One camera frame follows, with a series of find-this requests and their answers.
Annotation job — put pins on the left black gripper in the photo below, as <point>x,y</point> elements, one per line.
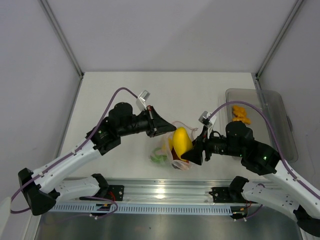
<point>157,125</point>

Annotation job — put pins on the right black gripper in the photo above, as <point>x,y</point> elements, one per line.
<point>194,155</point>

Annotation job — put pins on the yellow toy mango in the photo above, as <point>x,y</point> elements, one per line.
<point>181,141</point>

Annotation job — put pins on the red toy meat slice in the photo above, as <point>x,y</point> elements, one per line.
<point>177,163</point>

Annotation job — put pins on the clear zip top bag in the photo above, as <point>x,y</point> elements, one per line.
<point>191,132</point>

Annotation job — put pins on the green toy lime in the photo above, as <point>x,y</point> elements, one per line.
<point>157,156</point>

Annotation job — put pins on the orange toy food piece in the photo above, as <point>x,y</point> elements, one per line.
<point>240,115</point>

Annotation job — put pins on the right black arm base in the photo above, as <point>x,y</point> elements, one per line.
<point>227,193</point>

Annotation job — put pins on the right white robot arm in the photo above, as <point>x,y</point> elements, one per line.
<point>297,200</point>

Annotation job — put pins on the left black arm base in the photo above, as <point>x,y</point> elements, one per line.
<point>110,192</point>

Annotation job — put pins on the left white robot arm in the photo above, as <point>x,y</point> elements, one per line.
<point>44,187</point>

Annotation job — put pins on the clear plastic food tray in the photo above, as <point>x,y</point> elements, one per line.
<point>270,103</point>

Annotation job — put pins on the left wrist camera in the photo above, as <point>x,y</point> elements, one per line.
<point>141,100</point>

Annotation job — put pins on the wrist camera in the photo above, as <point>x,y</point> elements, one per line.
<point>208,121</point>
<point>141,100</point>

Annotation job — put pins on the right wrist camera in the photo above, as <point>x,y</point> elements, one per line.
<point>208,121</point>

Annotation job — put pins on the slotted cable duct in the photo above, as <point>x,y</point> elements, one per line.
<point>132,208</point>

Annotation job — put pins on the left corner frame post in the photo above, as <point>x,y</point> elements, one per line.
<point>53,21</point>

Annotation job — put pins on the corner frame post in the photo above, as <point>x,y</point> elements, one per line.
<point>53,21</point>
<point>288,22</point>

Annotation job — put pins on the right corner frame post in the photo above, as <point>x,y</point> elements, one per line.
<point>288,22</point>

